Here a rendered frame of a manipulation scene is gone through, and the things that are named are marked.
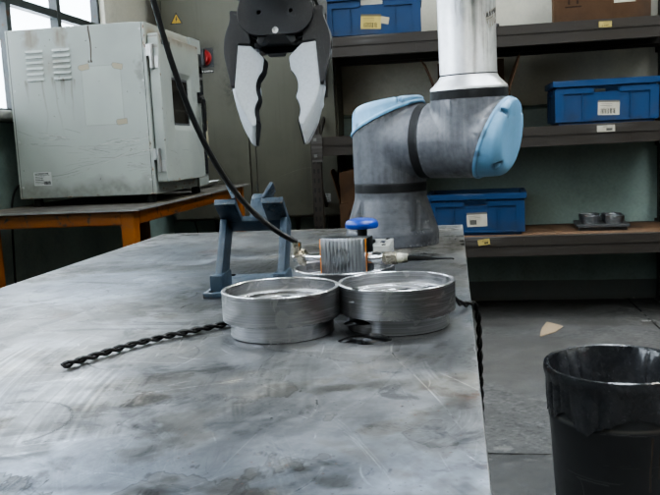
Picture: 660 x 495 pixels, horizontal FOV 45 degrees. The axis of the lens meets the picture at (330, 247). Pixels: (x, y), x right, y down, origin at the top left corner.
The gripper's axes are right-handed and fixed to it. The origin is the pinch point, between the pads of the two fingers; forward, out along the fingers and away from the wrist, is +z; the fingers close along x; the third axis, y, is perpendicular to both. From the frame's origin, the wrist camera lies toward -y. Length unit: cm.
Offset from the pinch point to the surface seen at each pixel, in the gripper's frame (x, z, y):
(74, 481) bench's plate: 3.1, 22.8, -34.2
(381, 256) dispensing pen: -8.7, 12.0, 6.2
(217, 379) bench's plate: 1.0, 20.5, -16.7
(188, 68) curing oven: 91, -61, 231
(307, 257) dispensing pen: -1.0, 12.0, 7.9
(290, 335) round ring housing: -2.2, 18.4, -6.7
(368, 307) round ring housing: -8.7, 16.2, -5.2
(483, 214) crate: -26, -5, 353
